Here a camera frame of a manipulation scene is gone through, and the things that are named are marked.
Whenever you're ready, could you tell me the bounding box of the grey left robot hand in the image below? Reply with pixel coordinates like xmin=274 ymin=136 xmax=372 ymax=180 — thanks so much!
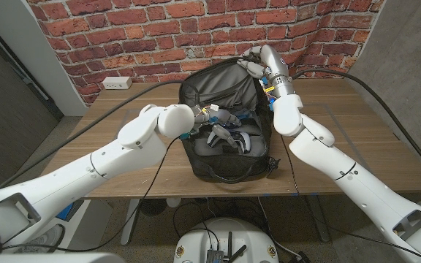
xmin=191 ymin=104 xmax=243 ymax=149

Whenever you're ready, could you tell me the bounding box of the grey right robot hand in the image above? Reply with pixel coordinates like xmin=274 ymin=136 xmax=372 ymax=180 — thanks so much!
xmin=236 ymin=44 xmax=290 ymax=80

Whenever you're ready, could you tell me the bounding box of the black backpack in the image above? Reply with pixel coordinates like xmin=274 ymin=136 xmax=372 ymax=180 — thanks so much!
xmin=178 ymin=57 xmax=281 ymax=184

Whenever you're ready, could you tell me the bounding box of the white black game controller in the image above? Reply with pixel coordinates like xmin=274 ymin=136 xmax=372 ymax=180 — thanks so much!
xmin=206 ymin=130 xmax=251 ymax=153

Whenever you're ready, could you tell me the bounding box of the red brick print backdrop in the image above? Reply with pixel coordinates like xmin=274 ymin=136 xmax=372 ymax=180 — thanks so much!
xmin=27 ymin=0 xmax=386 ymax=107

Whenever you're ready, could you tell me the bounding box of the white power strip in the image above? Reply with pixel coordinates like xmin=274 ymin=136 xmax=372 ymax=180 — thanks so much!
xmin=102 ymin=76 xmax=133 ymax=91

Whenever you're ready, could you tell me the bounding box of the black round floor object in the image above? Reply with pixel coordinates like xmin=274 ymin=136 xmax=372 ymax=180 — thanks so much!
xmin=139 ymin=199 xmax=167 ymax=216

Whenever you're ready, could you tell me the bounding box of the white robot torso base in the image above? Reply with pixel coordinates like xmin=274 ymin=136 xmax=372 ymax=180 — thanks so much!
xmin=172 ymin=218 xmax=280 ymax=263

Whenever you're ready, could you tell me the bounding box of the slanted black antenna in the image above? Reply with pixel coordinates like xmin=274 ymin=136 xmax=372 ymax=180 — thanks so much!
xmin=231 ymin=244 xmax=248 ymax=263

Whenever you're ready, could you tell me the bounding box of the white table leg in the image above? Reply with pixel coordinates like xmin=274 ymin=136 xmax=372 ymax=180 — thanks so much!
xmin=120 ymin=198 xmax=141 ymax=246

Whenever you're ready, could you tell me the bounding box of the small grey computer box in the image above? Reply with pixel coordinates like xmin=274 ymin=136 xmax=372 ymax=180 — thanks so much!
xmin=205 ymin=249 xmax=225 ymax=263

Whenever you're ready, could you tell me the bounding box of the grey table leg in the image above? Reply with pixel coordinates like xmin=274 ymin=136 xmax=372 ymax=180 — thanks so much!
xmin=307 ymin=195 xmax=331 ymax=243

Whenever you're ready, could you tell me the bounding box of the blue black floor pad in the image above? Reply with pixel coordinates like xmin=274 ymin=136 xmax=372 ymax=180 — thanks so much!
xmin=55 ymin=199 xmax=84 ymax=221

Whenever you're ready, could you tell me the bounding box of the grey sneaker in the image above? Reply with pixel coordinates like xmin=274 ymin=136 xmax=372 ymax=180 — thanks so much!
xmin=20 ymin=223 xmax=65 ymax=254

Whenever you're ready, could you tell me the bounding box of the white robot chest edge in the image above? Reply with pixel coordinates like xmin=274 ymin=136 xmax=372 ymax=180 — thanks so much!
xmin=0 ymin=251 xmax=126 ymax=263

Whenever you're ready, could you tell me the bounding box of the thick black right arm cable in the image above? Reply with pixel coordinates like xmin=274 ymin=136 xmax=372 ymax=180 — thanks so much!
xmin=290 ymin=68 xmax=421 ymax=183

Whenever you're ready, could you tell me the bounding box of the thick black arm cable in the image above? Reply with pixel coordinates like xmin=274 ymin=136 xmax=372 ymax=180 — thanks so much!
xmin=0 ymin=79 xmax=184 ymax=191
xmin=290 ymin=68 xmax=421 ymax=183

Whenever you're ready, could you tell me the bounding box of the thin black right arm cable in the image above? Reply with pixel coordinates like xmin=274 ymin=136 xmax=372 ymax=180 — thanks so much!
xmin=280 ymin=134 xmax=421 ymax=258

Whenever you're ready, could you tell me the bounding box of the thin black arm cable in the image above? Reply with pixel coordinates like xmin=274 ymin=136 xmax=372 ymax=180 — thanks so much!
xmin=0 ymin=137 xmax=181 ymax=254
xmin=280 ymin=134 xmax=421 ymax=258

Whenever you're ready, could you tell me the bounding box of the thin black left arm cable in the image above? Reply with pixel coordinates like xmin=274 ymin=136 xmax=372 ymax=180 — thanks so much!
xmin=0 ymin=137 xmax=181 ymax=254

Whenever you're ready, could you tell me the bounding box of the black floor cable loop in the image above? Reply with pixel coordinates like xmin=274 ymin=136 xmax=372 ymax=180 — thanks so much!
xmin=172 ymin=202 xmax=221 ymax=251

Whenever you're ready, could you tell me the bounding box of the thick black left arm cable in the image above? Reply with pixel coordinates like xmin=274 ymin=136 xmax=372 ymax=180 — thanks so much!
xmin=0 ymin=79 xmax=184 ymax=191

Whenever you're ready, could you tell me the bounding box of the white floor cable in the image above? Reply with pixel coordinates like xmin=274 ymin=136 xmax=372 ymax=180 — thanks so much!
xmin=257 ymin=197 xmax=303 ymax=259

